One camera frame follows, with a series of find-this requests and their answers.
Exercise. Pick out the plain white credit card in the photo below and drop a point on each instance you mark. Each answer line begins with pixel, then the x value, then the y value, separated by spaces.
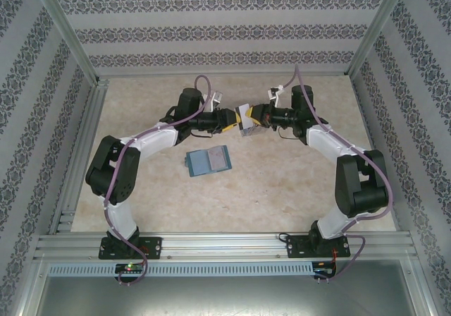
pixel 245 116

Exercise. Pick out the pink white credit card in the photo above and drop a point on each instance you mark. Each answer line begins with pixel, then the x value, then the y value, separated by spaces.
pixel 218 159

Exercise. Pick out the teal card holder wallet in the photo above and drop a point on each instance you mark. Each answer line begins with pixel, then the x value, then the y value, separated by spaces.
pixel 197 164

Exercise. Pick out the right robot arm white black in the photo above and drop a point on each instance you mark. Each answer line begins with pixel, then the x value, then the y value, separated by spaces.
pixel 366 196

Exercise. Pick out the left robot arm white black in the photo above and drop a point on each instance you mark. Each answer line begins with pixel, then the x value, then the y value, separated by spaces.
pixel 112 175

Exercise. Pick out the right controller board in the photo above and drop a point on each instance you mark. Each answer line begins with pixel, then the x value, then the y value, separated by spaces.
pixel 322 270

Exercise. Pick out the controller board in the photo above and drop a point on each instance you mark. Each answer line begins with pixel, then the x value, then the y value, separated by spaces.
pixel 130 268
pixel 322 270

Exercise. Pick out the left controller board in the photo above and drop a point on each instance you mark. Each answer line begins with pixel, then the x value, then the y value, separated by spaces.
pixel 130 268

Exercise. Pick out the grey metal sheet panel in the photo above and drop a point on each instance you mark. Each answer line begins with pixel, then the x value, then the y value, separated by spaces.
pixel 225 298

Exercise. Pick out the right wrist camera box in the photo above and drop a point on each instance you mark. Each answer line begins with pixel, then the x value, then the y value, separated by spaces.
pixel 276 94

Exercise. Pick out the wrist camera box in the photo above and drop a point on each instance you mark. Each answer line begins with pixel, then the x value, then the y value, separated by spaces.
pixel 276 94
pixel 215 99

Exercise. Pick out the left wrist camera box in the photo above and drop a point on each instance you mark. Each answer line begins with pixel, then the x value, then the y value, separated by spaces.
pixel 215 99

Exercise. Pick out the aluminium back rail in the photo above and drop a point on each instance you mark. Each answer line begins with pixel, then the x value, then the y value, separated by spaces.
pixel 225 75

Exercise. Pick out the aluminium front rail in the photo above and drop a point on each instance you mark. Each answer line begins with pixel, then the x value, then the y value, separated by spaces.
pixel 225 245

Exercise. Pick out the aluminium side rail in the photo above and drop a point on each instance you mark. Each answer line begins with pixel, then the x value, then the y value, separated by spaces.
pixel 89 118

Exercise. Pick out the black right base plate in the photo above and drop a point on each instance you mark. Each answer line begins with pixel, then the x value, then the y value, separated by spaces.
pixel 294 247

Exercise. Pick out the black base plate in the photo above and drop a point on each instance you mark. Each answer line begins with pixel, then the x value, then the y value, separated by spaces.
pixel 155 247
pixel 294 247

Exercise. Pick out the aluminium frame post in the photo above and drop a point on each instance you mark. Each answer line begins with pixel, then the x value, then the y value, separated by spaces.
pixel 67 30
pixel 378 27

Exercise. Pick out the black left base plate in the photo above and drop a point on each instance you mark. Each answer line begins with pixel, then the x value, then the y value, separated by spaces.
pixel 155 247

